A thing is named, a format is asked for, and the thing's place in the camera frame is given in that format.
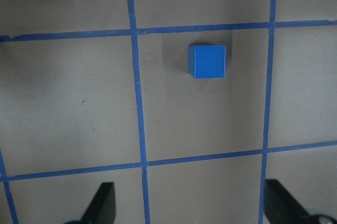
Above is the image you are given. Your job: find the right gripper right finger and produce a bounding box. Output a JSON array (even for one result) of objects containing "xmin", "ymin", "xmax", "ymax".
[{"xmin": 264, "ymin": 179, "xmax": 336, "ymax": 224}]

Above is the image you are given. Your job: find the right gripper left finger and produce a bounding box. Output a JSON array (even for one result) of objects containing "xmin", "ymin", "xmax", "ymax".
[{"xmin": 66, "ymin": 182, "xmax": 115, "ymax": 224}]

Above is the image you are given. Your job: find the blue block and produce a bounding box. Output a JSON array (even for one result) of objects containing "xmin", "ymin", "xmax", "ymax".
[{"xmin": 187, "ymin": 44, "xmax": 226, "ymax": 79}]

